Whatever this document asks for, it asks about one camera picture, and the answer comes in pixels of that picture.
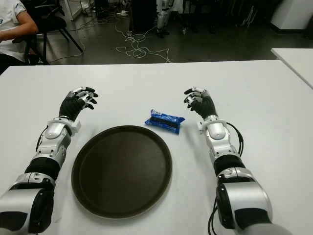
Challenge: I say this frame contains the black right upper arm cable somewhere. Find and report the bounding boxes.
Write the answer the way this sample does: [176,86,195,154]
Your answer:
[207,195,221,235]

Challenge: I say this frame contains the tangled white floor cable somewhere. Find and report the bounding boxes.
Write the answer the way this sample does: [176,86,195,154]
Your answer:
[114,19,173,63]

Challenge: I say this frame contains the round dark brown tray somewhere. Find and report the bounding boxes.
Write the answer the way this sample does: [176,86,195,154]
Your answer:
[71,125,173,219]

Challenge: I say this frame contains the black office chair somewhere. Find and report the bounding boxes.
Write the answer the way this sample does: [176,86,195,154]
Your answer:
[12,0,84,65]

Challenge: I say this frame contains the silver humanoid robot legs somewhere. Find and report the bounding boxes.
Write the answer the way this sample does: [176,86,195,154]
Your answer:
[156,0,172,37]

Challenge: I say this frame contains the white cabinet with black base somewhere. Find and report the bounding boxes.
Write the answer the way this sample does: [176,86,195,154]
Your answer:
[270,0,313,31]

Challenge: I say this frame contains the black left forearm cable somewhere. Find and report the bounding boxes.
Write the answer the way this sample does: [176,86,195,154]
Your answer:
[35,124,48,152]

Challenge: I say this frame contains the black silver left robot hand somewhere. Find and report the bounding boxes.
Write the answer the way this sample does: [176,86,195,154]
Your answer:
[58,86,99,122]

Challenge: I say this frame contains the white panel cabinet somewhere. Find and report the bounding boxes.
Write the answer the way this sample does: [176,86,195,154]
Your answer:
[58,0,83,22]

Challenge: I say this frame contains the blue Oreo cookie package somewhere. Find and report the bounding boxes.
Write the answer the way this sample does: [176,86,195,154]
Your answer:
[144,107,186,135]

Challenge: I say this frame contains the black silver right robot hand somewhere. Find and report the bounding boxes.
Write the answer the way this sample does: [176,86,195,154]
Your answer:
[183,86,218,120]

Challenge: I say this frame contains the black right forearm cables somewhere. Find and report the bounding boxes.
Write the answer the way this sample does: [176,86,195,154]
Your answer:
[227,122,245,157]

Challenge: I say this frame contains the white side table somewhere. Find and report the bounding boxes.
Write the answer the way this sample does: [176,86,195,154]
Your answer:
[270,47,313,89]

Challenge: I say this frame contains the black floor cabinet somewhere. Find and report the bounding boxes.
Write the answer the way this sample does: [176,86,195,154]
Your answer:
[131,0,158,34]

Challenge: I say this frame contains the seated person in white shirt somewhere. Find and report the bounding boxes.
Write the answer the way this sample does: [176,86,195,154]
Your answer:
[0,0,40,75]

